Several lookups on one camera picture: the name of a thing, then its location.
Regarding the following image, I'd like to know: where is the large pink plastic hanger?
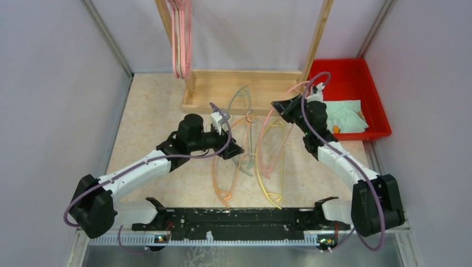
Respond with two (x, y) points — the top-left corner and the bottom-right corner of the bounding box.
(167, 0), (181, 79)

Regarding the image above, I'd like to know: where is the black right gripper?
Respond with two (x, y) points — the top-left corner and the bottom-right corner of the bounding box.
(272, 94), (311, 135)

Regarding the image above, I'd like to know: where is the red plastic bin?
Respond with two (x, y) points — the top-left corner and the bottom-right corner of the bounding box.
(308, 58), (392, 141)

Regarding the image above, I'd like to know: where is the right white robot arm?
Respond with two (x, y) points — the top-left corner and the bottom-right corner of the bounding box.
(271, 96), (405, 237)

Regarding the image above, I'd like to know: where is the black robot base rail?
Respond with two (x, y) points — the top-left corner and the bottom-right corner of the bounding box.
(88, 207), (351, 248)

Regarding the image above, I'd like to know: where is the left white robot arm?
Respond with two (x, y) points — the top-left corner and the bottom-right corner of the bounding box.
(63, 111), (244, 239)

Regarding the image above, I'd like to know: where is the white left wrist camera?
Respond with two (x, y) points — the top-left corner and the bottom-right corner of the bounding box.
(210, 110), (230, 135)

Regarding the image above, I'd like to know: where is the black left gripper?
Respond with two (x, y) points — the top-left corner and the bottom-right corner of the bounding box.
(189, 122), (244, 160)

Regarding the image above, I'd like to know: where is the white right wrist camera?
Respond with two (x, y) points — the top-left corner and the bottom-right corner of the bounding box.
(306, 82), (325, 103)

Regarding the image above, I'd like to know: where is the wooden hanger rack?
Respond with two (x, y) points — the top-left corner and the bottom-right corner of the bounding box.
(155, 1), (333, 115)

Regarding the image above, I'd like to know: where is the pale green cloth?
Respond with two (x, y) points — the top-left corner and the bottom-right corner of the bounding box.
(325, 100), (369, 134)

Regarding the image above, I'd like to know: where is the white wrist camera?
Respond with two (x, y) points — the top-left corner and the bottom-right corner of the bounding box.
(306, 82), (325, 103)
(210, 110), (230, 135)

